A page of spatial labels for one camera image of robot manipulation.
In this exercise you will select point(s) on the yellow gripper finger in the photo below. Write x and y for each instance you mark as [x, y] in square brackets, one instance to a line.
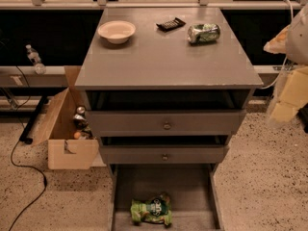
[277, 45]
[290, 95]

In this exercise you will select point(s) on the green rice chip bag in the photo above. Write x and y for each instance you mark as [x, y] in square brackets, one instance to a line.
[156, 210]

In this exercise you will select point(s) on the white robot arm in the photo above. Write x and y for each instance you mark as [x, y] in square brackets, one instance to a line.
[297, 40]

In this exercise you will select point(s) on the top grey drawer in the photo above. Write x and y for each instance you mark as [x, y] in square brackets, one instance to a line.
[164, 113]

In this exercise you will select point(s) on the grey drawer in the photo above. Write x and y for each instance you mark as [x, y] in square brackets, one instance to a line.
[164, 150]
[164, 113]
[186, 193]

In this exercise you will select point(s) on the grey drawer cabinet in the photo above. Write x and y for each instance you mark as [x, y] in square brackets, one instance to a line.
[155, 60]

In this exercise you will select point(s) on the bottom grey drawer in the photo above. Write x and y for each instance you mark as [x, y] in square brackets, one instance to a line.
[186, 193]

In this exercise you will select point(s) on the middle grey drawer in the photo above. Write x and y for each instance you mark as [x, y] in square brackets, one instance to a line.
[164, 150]

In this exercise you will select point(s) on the crushed green soda can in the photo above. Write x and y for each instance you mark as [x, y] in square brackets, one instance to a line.
[201, 33]

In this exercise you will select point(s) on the black chocolate bar wrapper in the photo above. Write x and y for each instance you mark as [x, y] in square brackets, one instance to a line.
[171, 25]

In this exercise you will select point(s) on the white bowl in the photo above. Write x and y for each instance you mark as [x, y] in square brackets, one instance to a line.
[116, 32]

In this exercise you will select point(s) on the items in cardboard box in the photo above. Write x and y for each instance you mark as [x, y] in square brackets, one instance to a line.
[83, 131]

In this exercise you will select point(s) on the cardboard box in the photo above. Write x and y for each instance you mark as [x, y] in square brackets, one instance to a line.
[59, 131]

